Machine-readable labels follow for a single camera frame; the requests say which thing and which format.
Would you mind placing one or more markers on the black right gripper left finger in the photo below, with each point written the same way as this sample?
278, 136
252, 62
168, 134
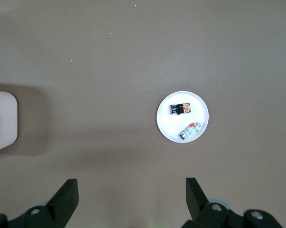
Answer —
62, 202

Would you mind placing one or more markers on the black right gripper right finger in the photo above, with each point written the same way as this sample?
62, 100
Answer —
197, 204

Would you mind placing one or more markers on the pink box with white lid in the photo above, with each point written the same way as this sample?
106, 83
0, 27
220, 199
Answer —
6, 118

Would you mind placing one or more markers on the white round plate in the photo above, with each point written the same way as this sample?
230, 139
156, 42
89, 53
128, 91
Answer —
173, 126

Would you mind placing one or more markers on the white green-capped switch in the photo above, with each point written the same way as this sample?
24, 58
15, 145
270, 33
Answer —
189, 131

